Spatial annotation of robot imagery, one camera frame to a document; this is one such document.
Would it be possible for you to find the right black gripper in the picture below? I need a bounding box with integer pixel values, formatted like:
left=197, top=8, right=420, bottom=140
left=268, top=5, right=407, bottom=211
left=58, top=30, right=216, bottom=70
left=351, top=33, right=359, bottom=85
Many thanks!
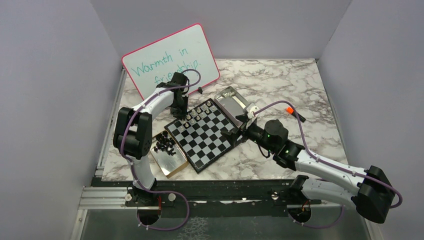
left=220, top=113, right=276, bottom=154

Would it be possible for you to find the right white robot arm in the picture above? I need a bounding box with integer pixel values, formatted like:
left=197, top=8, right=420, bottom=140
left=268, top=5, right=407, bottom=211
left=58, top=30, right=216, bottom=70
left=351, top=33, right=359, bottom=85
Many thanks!
left=221, top=115, right=396, bottom=224

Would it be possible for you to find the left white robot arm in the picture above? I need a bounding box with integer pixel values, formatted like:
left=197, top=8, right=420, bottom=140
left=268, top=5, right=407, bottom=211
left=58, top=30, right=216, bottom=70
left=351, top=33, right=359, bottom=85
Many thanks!
left=112, top=72, right=190, bottom=206

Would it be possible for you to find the silver tin with white pieces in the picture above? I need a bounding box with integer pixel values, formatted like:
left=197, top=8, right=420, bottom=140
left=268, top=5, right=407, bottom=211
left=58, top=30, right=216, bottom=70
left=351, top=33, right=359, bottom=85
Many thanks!
left=213, top=86, right=251, bottom=127

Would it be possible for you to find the pile of black chess pieces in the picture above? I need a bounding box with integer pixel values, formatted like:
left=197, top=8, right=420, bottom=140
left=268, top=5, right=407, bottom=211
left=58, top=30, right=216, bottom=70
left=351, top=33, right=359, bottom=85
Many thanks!
left=153, top=130, right=176, bottom=156

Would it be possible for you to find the pile of white chess pieces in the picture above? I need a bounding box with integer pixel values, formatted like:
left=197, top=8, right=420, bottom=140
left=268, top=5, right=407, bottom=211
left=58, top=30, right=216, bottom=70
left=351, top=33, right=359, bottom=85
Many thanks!
left=222, top=92, right=233, bottom=98

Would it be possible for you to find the gold tin with black pieces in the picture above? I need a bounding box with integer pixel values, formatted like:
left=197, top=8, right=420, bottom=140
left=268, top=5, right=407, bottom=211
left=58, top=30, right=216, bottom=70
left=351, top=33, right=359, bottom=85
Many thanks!
left=150, top=130, right=189, bottom=179

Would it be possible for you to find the black white chessboard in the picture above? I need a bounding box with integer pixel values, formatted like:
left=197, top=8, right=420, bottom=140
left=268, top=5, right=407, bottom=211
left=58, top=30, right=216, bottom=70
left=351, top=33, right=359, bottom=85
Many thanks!
left=164, top=98, right=241, bottom=173

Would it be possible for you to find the black marker orange cap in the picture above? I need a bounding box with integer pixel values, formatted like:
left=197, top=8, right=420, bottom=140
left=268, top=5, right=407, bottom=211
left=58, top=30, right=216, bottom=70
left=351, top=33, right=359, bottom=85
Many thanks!
left=286, top=106, right=306, bottom=123

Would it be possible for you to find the pink framed whiteboard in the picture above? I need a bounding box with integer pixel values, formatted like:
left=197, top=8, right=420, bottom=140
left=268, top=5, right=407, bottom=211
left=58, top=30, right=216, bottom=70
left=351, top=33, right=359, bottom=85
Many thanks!
left=121, top=23, right=221, bottom=99

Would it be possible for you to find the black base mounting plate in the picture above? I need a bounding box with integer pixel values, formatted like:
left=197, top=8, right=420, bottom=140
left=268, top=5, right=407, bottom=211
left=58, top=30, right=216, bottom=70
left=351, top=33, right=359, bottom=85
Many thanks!
left=83, top=177, right=331, bottom=219

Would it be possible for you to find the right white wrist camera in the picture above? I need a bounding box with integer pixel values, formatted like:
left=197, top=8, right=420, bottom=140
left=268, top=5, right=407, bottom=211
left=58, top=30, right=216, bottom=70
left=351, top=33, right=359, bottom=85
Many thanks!
left=245, top=103, right=260, bottom=119

